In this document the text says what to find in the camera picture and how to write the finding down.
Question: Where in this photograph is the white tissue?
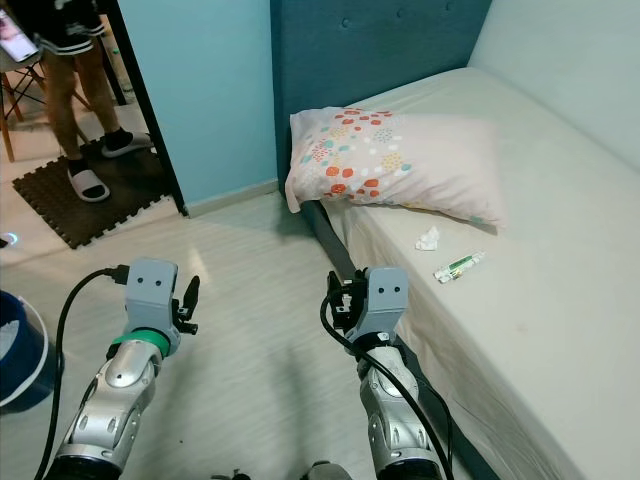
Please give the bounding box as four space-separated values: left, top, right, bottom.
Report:
415 226 444 251

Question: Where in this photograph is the smartphone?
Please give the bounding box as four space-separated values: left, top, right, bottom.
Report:
0 12 43 64

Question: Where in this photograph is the green white plastic tube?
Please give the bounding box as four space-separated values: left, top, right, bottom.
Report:
434 251 487 285

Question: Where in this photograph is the black foam floor mat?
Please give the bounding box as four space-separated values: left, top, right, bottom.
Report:
12 140 181 251

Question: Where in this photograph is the grey slide slipper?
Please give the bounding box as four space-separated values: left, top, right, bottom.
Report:
66 165 111 204
100 130 156 159

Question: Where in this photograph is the blue bucket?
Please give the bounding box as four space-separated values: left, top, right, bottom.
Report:
0 290 53 411

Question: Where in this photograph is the grey right robot leg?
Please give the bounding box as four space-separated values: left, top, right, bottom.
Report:
305 462 351 480

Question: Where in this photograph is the white plastic bucket liner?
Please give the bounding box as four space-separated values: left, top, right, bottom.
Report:
0 320 23 381

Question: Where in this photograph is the blue upholstered headboard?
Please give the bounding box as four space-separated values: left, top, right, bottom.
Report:
270 0 494 206

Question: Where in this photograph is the white chair with wooden legs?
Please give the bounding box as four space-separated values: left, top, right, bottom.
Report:
0 55 51 163

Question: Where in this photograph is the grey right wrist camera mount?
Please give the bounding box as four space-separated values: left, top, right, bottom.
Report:
365 266 411 341

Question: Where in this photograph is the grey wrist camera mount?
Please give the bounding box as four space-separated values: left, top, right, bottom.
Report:
125 258 183 336
365 266 411 341

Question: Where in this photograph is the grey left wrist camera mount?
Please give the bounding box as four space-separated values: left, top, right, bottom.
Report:
125 258 183 336

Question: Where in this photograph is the dark bed frame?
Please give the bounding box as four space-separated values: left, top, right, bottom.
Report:
303 198 476 480

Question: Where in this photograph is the black door frame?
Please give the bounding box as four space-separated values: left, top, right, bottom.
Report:
100 0 191 218

